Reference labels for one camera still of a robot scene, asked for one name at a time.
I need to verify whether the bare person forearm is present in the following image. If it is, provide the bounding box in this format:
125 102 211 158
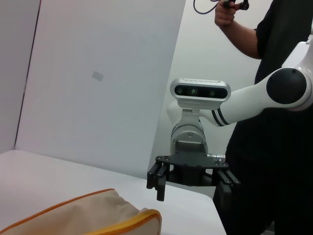
220 19 263 60

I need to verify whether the beige orange-trimmed bear food bag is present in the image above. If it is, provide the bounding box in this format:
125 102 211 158
0 188 162 235

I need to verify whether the person in black clothes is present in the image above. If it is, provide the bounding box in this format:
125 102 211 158
212 0 313 235

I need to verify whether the black handheld controller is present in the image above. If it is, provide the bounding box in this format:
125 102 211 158
221 0 250 11

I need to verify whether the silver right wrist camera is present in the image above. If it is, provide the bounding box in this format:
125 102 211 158
170 78 232 110

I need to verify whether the person hand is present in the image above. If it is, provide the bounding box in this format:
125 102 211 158
214 0 237 27

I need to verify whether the right gripper metal cable connector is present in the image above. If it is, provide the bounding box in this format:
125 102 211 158
207 153 227 163

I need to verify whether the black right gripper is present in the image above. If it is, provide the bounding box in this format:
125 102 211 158
146 140 242 204

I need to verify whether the thin black controller cable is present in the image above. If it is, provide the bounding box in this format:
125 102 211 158
193 0 222 15

